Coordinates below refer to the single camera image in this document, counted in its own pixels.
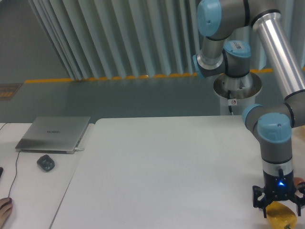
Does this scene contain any yellow bell pepper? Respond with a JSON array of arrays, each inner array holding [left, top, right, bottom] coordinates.
[[266, 201, 297, 229]]

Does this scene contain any black mouse cable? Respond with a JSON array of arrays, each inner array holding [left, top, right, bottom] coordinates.
[[0, 123, 21, 199]]

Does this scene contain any yellow basket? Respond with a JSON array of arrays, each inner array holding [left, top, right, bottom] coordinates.
[[296, 126, 305, 135]]

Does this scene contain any orange round fruit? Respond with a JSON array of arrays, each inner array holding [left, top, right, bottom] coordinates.
[[294, 177, 304, 186]]

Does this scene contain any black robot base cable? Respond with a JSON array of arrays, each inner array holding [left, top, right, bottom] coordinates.
[[226, 89, 234, 116]]

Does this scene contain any silver closed laptop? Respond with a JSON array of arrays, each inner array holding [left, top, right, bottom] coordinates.
[[15, 116, 90, 154]]

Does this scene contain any person's hand on mouse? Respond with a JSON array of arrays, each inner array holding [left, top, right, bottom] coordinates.
[[0, 198, 13, 228]]

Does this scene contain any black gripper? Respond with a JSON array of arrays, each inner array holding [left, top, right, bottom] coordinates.
[[252, 171, 305, 218]]

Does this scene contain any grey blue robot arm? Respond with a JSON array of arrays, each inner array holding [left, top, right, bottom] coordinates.
[[193, 0, 305, 213]]

